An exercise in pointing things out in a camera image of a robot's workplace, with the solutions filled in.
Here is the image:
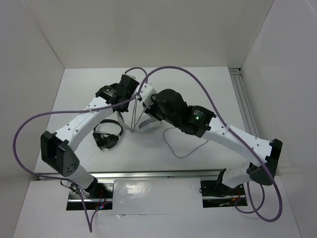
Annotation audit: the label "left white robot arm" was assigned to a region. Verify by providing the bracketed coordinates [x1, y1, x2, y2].
[40, 74, 139, 198]

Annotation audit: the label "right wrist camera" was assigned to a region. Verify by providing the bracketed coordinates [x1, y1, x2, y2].
[135, 83, 157, 109]

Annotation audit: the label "aluminium rail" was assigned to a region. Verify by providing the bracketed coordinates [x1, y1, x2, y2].
[37, 169, 220, 188]
[228, 68, 260, 137]

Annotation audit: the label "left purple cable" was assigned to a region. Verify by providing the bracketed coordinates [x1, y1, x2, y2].
[12, 66, 149, 233]

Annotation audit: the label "white grey headphones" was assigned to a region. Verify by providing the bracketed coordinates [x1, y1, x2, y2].
[116, 112, 162, 133]

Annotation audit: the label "aluminium rail right side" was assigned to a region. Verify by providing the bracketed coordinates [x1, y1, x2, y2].
[228, 68, 260, 137]

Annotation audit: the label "purple cable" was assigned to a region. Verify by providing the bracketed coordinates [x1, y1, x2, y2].
[138, 65, 283, 221]
[12, 66, 149, 233]

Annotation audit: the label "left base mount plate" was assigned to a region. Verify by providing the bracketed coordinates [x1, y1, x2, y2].
[64, 181, 114, 211]

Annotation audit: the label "grey headphone cable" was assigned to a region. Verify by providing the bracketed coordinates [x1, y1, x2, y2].
[130, 95, 210, 159]

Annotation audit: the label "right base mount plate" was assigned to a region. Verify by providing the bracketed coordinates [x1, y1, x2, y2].
[199, 180, 247, 208]

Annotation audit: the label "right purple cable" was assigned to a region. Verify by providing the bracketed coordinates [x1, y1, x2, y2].
[138, 65, 283, 221]

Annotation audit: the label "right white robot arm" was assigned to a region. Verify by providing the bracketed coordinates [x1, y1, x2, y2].
[139, 89, 283, 194]

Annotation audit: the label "aluminium rail front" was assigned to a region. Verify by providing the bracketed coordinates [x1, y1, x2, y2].
[37, 169, 220, 188]

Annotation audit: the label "base mount plate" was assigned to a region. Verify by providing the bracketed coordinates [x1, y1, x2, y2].
[64, 181, 114, 211]
[199, 180, 247, 208]

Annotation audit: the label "black headphones near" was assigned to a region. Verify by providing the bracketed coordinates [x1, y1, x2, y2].
[93, 119, 123, 150]

